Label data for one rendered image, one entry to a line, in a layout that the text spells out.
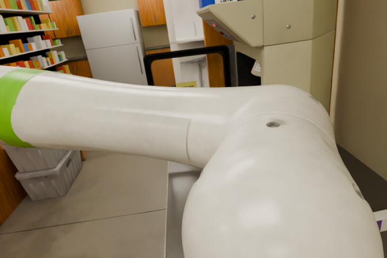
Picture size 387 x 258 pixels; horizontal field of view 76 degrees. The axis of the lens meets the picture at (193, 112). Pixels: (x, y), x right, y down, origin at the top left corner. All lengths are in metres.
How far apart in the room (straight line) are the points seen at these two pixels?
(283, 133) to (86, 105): 0.22
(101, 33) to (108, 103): 5.36
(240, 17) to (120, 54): 5.09
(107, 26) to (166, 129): 5.37
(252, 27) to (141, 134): 0.39
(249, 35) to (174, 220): 0.55
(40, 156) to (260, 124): 2.60
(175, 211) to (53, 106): 0.58
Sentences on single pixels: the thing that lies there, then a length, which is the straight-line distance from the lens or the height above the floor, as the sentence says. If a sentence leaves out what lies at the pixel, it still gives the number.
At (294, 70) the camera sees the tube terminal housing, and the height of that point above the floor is 1.35.
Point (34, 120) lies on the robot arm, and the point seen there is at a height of 1.40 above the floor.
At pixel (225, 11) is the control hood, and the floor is 1.49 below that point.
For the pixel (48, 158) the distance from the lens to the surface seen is 2.70.
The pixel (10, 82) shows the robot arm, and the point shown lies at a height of 1.44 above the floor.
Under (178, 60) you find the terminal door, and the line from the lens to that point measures 0.90.
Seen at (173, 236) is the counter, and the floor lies 0.94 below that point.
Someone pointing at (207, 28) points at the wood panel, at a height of 1.45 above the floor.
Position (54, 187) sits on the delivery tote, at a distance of 2.86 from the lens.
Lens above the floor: 1.49
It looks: 21 degrees down
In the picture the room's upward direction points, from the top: 8 degrees counter-clockwise
